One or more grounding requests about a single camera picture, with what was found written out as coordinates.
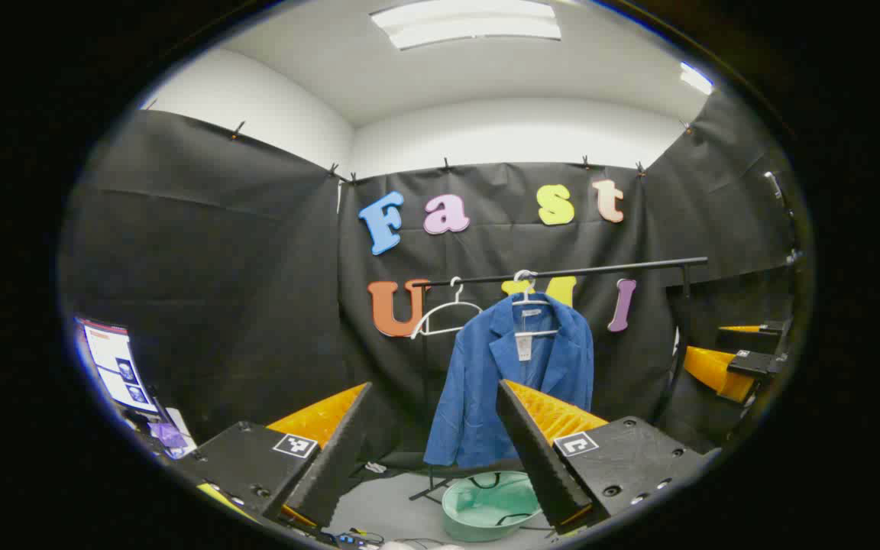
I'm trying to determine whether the blue corduroy jacket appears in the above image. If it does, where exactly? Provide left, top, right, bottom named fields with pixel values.
left=423, top=293, right=595, bottom=468

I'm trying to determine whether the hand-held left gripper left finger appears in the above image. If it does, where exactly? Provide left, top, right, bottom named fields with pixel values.
left=176, top=382, right=375, bottom=532

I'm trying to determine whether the purple object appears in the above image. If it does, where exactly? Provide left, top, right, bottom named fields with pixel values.
left=151, top=422, right=190, bottom=450

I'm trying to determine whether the black clothes rack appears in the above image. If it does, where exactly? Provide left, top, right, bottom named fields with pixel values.
left=408, top=257, right=710, bottom=503

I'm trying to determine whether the black backdrop cloth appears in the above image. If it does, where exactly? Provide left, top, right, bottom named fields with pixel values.
left=62, top=90, right=800, bottom=467

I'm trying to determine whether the white plastic hanger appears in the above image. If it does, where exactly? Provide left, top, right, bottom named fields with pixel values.
left=409, top=277, right=484, bottom=340

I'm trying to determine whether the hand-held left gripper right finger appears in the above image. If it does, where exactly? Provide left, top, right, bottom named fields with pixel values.
left=495, top=379, right=722, bottom=535

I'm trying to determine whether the large ceiling light panel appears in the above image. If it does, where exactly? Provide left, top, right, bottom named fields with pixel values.
left=370, top=0, right=563, bottom=51

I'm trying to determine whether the black metal stand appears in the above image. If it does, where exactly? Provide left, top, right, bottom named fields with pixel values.
left=763, top=170, right=804, bottom=267

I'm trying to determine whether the green laundry hamper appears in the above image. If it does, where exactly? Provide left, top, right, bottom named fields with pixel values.
left=441, top=471, right=544, bottom=543

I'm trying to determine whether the white hanger with taped hook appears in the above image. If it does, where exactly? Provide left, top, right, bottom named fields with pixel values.
left=511, top=269, right=561, bottom=338

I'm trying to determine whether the computer monitor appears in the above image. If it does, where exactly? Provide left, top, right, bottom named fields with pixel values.
left=73, top=317, right=160, bottom=415

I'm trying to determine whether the small ceiling light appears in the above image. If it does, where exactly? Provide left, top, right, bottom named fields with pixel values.
left=678, top=61, right=716, bottom=96

